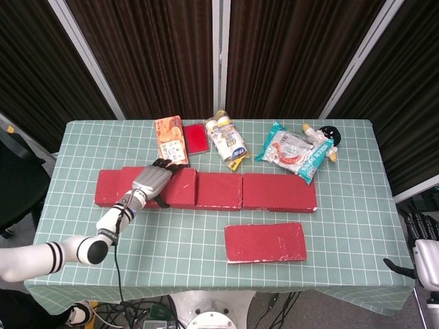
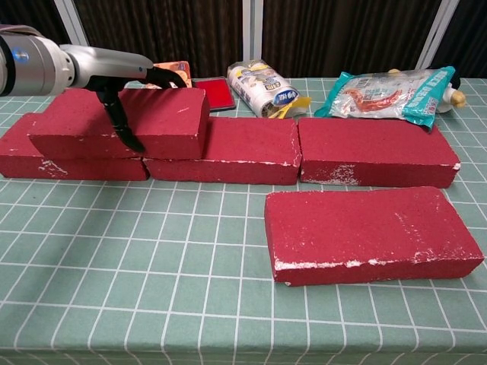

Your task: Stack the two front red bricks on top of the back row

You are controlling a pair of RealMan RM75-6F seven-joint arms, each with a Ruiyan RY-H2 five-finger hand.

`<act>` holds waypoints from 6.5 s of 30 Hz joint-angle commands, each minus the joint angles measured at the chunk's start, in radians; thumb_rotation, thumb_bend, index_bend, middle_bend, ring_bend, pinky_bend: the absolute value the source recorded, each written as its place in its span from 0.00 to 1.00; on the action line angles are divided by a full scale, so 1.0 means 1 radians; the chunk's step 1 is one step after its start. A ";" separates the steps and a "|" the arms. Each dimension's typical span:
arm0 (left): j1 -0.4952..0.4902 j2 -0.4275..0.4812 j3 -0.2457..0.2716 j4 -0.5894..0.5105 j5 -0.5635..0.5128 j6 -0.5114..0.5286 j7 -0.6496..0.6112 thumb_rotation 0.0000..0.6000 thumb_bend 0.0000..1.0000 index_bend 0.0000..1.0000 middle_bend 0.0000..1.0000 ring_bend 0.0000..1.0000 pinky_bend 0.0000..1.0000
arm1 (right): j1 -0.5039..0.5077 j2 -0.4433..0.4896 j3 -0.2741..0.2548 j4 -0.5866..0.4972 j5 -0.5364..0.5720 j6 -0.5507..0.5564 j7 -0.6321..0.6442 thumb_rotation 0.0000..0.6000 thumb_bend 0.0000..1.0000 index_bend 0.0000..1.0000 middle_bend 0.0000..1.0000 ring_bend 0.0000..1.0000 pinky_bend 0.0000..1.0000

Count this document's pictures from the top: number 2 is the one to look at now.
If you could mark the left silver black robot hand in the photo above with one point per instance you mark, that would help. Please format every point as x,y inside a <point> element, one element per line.
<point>110,64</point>

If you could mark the red foam brick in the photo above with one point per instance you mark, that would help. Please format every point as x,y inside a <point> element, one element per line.
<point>361,232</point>
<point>163,121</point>
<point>247,144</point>
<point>373,148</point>
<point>76,169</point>

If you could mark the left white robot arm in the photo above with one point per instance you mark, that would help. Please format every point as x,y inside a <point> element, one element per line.
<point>30,64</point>

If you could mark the orange cracker box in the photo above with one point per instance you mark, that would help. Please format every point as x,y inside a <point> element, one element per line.
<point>182,70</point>

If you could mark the red stamp pad case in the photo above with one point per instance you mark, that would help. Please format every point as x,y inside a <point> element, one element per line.
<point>215,93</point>

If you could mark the white yellow snack bag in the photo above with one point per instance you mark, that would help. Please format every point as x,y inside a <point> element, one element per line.
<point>258,87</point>

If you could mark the green checked tablecloth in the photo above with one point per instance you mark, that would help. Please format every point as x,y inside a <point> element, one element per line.
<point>152,273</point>

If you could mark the teal snack bag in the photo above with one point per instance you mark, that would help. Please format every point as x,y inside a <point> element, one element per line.
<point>380,99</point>

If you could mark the black haired plush doll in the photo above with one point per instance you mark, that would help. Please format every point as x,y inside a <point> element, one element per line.
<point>454,97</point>

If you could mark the dark partition screen grey frame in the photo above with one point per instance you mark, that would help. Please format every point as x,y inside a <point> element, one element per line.
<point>171,30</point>
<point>30,15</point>
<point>342,30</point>
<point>472,30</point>

